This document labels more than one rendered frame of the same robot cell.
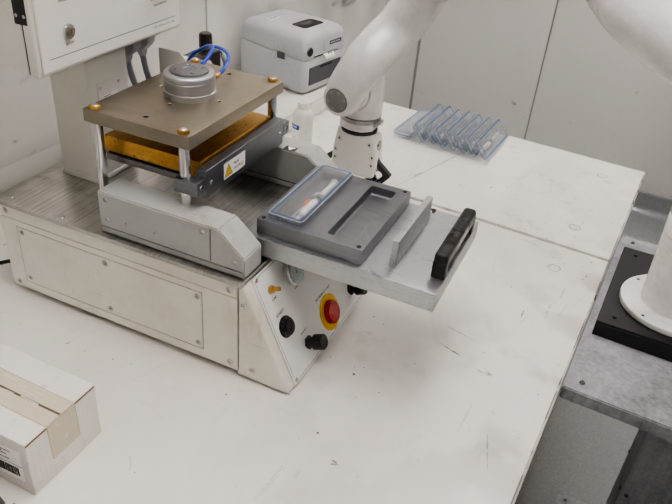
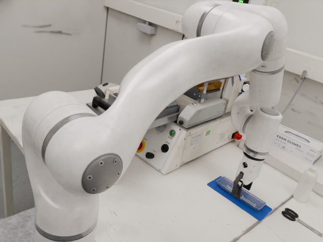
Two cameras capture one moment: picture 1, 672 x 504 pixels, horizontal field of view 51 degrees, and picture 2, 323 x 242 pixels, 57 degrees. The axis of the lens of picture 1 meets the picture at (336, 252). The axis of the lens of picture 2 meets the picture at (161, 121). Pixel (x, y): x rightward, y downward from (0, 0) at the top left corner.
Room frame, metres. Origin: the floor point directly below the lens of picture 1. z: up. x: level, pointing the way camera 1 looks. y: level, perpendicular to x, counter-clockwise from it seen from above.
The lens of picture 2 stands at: (1.32, -0.99, 1.43)
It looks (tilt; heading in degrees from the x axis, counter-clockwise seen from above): 26 degrees down; 108
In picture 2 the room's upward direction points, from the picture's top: 11 degrees clockwise
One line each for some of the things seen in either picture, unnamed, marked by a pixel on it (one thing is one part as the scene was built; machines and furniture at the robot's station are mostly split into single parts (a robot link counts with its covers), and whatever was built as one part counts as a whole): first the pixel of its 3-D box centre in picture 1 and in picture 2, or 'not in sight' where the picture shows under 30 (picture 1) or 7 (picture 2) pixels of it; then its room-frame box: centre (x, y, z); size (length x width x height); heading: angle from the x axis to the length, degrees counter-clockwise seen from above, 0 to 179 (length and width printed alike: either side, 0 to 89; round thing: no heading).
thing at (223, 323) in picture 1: (205, 240); (183, 124); (1.04, 0.23, 0.84); 0.53 x 0.37 x 0.17; 68
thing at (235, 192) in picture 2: not in sight; (235, 189); (1.34, -0.07, 0.80); 0.03 x 0.03 x 0.07; 68
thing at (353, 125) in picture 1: (361, 120); (255, 150); (1.36, -0.03, 0.95); 0.09 x 0.08 x 0.03; 68
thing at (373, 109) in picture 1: (363, 82); (262, 128); (1.36, -0.02, 1.04); 0.09 x 0.08 x 0.13; 153
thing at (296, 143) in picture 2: not in sight; (295, 142); (1.54, 0.43, 0.83); 0.23 x 0.12 x 0.07; 158
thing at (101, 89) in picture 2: not in sight; (111, 89); (0.52, 0.46, 0.79); 0.20 x 0.08 x 0.08; 64
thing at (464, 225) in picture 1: (455, 241); (107, 109); (0.86, -0.17, 0.99); 0.15 x 0.02 x 0.04; 158
